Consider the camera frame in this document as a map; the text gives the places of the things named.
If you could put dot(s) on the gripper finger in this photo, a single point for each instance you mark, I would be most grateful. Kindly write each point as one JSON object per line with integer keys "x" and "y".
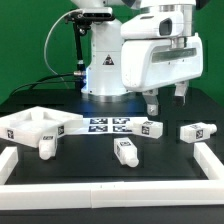
{"x": 181, "y": 89}
{"x": 151, "y": 100}

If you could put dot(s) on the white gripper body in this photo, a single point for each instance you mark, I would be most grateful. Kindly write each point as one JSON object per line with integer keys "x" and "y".
{"x": 156, "y": 54}

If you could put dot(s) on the white square tabletop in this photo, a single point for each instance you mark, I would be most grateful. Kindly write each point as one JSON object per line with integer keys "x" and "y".
{"x": 27, "y": 127}

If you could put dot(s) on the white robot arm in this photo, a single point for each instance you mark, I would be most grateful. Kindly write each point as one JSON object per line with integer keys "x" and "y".
{"x": 103, "y": 74}

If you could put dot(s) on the paper sheet with markers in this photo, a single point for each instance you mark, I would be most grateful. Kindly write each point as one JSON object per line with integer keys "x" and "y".
{"x": 106, "y": 125}

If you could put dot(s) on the white U-shaped fence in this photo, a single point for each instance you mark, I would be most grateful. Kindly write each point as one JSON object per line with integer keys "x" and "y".
{"x": 114, "y": 194}

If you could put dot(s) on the black camera on stand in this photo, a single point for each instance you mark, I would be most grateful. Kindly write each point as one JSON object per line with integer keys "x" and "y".
{"x": 82, "y": 21}

